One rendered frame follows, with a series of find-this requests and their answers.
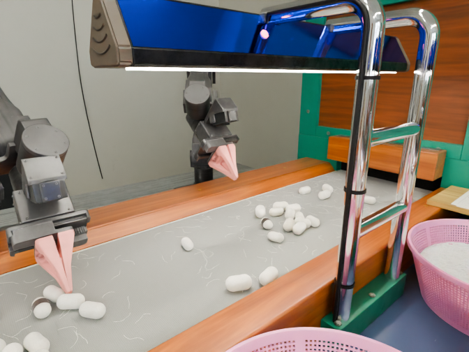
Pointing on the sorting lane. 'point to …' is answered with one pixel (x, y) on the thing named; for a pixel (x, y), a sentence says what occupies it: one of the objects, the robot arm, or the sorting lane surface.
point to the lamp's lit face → (239, 70)
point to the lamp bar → (220, 40)
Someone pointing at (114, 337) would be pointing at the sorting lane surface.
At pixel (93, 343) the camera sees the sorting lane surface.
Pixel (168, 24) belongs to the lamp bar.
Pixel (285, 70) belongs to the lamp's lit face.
